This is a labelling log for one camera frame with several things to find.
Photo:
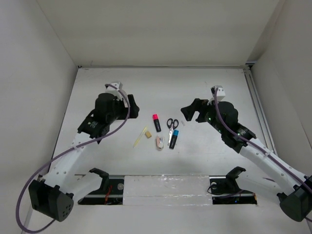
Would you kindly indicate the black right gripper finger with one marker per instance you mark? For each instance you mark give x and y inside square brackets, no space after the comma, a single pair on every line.
[188,112]
[199,102]

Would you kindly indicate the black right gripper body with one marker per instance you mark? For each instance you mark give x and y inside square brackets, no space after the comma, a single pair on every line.
[206,112]

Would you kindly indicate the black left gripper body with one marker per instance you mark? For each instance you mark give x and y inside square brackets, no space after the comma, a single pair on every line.
[120,111]

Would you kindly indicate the yellow clear pen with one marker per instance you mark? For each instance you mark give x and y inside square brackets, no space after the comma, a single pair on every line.
[140,136]

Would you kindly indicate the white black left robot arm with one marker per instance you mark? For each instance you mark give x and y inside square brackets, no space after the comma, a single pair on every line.
[57,192]

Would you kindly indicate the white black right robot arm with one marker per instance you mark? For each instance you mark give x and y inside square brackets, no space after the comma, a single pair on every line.
[295,194]

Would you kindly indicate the blue black highlighter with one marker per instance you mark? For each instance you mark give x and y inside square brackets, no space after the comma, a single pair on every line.
[173,139]

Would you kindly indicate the pink black highlighter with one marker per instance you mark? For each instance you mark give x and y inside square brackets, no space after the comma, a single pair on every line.
[156,122]

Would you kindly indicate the pink white stapler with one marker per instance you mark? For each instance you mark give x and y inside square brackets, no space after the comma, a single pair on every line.
[160,142]

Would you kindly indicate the tan eraser block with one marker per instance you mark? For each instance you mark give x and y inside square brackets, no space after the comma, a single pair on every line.
[148,134]

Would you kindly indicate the black handled scissors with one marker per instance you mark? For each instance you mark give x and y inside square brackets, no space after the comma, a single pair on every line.
[172,124]

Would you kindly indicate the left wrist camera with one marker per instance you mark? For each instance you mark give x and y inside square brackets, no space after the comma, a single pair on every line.
[113,88]

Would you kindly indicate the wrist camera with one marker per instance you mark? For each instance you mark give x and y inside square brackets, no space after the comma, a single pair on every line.
[218,93]
[113,88]

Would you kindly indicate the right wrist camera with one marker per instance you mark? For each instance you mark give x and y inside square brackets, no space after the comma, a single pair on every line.
[218,93]

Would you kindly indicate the aluminium rail at right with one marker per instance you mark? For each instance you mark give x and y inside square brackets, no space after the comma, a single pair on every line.
[265,131]

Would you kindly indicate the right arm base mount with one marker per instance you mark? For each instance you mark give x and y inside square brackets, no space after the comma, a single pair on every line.
[225,190]

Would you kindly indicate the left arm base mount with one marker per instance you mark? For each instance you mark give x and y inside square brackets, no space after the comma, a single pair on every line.
[110,191]

